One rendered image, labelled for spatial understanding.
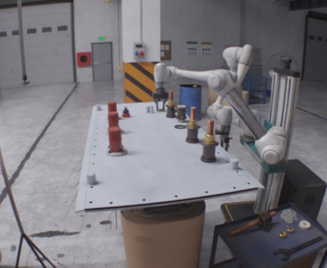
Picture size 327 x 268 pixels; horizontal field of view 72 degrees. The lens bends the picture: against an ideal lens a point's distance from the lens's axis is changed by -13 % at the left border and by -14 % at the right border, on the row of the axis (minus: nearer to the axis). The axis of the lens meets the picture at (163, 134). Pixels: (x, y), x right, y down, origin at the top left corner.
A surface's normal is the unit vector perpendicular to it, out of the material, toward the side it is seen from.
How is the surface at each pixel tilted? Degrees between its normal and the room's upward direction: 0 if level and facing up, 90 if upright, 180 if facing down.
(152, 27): 90
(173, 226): 90
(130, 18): 90
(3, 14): 90
